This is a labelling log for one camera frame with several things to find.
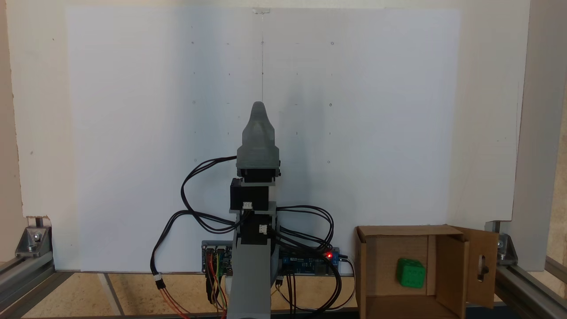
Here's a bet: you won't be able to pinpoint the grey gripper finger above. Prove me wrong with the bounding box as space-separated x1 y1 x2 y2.
236 101 281 165

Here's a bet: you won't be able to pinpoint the green dice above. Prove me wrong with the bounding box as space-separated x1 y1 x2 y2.
396 258 427 289

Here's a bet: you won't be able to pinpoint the blue circuit board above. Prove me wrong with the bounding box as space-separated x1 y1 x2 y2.
278 247 341 276

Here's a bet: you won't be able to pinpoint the white paper sheet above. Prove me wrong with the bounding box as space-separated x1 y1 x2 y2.
66 7 264 273
261 8 461 249

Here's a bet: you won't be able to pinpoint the brown cardboard box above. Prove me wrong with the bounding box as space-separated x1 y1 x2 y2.
354 224 499 319

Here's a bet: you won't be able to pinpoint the black gripper servo cable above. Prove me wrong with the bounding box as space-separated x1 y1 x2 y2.
180 156 241 234

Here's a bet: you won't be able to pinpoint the black base servo cable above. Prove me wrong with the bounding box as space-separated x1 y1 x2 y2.
274 205 336 252

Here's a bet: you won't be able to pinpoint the coloured jumper wires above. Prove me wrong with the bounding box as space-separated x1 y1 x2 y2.
205 249 229 319

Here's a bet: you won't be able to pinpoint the black power cable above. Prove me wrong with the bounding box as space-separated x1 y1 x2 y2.
150 210 235 289

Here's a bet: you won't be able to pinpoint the thin white cable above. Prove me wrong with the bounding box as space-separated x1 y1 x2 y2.
341 257 357 307

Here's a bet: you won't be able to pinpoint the red and orange wire pair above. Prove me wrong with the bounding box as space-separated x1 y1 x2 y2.
157 284 192 319

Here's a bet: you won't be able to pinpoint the metal corner bracket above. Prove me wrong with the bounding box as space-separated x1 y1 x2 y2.
485 221 518 266
15 216 53 259

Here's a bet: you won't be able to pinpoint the aluminium frame rail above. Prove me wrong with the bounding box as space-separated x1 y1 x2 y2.
494 256 567 319
0 255 74 319

